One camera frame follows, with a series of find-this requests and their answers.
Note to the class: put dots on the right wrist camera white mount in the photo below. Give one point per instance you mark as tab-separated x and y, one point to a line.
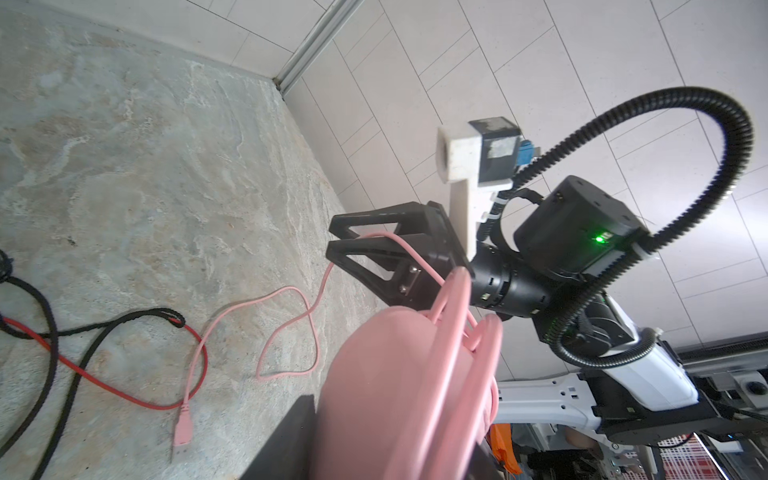
478	160

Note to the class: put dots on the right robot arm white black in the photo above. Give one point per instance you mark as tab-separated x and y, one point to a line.
551	259

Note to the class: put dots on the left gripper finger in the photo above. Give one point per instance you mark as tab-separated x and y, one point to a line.
287	452

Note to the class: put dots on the pink headphones with cable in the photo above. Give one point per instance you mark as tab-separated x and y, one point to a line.
411	393

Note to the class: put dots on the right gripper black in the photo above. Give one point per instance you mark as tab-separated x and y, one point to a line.
386	268

